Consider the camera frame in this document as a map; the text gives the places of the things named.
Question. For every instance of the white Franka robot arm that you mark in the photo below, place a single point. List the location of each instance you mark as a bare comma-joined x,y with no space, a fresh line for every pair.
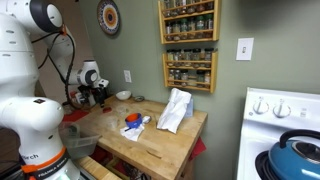
30,116

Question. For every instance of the white crumpled cloth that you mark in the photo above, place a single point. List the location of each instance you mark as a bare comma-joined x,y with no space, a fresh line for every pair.
173,113

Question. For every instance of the wooden spice rack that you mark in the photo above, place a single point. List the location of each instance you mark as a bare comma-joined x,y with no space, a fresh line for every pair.
213,73
216,20

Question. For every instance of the white wall outlet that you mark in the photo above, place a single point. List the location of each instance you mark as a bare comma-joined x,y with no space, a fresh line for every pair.
127,76

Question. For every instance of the wooden tray box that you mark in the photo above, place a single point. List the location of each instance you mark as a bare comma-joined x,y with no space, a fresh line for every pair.
81,107

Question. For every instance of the glass spice jar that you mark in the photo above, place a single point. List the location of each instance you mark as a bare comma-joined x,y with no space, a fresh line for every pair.
181,6
207,77
209,4
187,54
184,25
196,54
169,28
190,6
178,55
177,75
200,76
191,24
200,22
170,55
167,8
208,21
184,75
171,75
176,26
208,54
200,5

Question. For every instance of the red hanging cloth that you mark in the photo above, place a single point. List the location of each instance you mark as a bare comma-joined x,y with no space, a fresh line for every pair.
198,148

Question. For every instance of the red lunch box lid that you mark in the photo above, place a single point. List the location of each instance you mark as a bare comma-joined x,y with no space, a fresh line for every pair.
107,109

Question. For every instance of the black stove burner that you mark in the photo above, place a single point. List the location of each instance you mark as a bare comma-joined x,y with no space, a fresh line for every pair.
263,165

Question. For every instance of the white ceramic bowl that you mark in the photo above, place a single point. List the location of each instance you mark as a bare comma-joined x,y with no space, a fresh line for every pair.
123,95

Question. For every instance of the small white scoop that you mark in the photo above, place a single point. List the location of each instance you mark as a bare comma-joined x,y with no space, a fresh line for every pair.
146,119

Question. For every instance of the light wooden bench board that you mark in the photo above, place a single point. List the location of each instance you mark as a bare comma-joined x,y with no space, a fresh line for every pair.
96,168

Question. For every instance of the clear plastic lunch box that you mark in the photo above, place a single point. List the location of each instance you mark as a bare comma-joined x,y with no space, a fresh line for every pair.
112,124
121,111

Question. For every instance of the orange plastic cup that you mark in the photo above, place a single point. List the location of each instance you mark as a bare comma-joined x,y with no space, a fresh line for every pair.
133,117

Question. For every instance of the white stove knob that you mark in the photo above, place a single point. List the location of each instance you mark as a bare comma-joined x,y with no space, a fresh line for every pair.
281,109
261,106

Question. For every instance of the blue plastic bowl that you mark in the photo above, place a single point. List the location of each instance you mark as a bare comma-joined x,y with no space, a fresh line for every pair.
133,125

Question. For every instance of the white light switch plate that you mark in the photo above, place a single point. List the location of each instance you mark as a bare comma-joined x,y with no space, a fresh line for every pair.
244,49

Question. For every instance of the white plastic bottle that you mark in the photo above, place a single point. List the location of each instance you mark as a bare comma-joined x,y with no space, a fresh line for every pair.
79,99

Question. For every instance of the clear plastic storage bin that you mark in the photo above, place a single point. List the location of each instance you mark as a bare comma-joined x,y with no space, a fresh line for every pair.
80,143

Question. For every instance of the white kitchen stove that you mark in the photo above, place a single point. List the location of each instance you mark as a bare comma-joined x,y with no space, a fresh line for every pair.
253,140

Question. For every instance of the red silicone mat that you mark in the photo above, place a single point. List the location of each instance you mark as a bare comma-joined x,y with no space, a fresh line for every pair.
75,115

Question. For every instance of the red capped bottle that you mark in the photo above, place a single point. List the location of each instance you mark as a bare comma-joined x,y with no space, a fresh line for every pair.
73,96

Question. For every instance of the small glass jar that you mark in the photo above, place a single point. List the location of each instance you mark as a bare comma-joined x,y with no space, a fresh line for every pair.
67,109

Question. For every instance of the decorative patterned wall plate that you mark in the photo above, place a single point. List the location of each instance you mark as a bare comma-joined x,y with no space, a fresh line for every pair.
108,16

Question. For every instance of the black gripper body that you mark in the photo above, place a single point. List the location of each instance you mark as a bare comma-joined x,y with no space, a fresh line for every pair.
100,92

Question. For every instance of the blue and white towel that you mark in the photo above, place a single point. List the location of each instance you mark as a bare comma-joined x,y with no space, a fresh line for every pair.
131,134

